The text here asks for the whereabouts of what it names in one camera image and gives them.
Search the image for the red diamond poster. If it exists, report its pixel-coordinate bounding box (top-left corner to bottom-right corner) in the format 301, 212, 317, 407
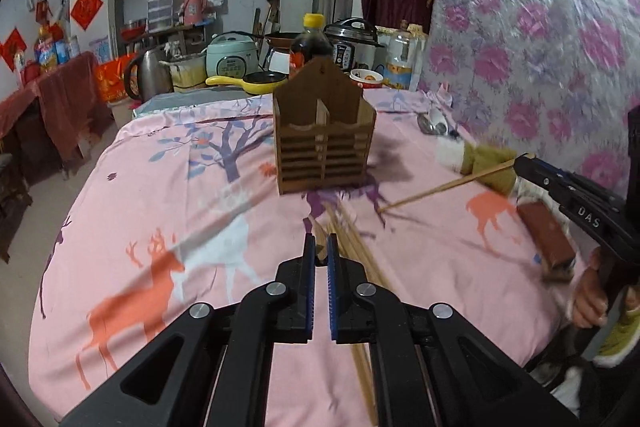
0, 27, 28, 72
70, 0, 103, 25

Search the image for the single wooden chopstick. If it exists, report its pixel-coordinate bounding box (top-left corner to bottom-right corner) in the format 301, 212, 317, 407
376, 154, 537, 212

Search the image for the person's right hand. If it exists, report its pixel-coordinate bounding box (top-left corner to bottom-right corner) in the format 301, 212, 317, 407
569, 247, 613, 329

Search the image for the clear bottle yellow label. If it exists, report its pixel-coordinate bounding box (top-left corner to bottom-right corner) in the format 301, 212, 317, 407
385, 22, 426, 90

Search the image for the soy sauce bottle yellow cap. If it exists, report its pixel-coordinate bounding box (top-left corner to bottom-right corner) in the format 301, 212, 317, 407
289, 13, 333, 80

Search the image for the white refrigerator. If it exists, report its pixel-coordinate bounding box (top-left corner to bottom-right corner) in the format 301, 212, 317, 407
67, 0, 126, 60

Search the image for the red basin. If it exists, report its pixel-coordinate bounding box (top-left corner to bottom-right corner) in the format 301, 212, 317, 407
121, 19, 148, 40

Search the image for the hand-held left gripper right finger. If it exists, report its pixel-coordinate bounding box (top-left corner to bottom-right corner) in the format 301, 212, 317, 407
326, 233, 585, 427

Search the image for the pink deer print tablecloth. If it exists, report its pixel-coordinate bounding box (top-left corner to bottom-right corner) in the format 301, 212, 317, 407
27, 89, 591, 427

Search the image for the silver electric pressure cooker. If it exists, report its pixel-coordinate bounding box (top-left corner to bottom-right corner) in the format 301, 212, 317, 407
324, 18, 386, 72

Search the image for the red white bowl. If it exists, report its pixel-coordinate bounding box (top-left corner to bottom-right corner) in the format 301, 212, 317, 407
349, 68, 385, 88

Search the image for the white ceramic spoon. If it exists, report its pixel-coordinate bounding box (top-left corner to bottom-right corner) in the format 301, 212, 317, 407
428, 108, 451, 132

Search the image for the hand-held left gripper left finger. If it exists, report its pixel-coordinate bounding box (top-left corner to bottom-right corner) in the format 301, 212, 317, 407
59, 232, 316, 427

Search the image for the yellow frying pan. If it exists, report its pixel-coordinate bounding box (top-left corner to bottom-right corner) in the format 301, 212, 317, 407
205, 72, 289, 96

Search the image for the olive mitten white cuff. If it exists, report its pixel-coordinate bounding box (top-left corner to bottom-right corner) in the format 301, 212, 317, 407
437, 139, 518, 195

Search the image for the pink thermos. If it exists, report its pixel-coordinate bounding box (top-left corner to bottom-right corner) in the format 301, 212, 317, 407
182, 0, 206, 26

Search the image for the cooking oil bottle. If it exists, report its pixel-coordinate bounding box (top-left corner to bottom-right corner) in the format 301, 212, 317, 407
35, 24, 58, 72

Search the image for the brown frying pan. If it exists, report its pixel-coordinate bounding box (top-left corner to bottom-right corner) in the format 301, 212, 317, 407
264, 32, 301, 50

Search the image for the dark red table cover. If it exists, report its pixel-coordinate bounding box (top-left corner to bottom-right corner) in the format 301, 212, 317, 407
0, 52, 113, 170

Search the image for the light blue cloth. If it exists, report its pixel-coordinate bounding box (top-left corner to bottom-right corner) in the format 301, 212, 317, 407
134, 87, 251, 116

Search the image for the floral wall covering sheet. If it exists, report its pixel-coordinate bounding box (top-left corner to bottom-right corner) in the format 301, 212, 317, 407
420, 0, 640, 228

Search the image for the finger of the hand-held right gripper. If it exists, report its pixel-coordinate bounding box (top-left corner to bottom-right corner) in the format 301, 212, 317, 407
517, 171, 592, 208
514, 154, 619, 208

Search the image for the steel electric kettle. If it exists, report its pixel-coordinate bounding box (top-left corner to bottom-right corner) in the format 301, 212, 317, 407
124, 47, 173, 102

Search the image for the bundle of wooden chopsticks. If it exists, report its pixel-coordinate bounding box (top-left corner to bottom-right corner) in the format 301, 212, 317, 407
307, 199, 396, 427

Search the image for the pale green rice cooker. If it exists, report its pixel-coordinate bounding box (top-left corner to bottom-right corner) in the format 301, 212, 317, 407
206, 33, 259, 80

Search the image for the pale yellow pot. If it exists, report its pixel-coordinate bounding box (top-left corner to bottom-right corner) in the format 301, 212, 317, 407
170, 54, 208, 92

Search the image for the orange gift box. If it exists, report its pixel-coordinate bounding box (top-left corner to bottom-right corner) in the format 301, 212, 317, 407
95, 54, 138, 102

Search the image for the wooden utensil holder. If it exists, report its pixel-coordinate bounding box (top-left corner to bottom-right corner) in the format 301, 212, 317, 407
272, 57, 377, 196

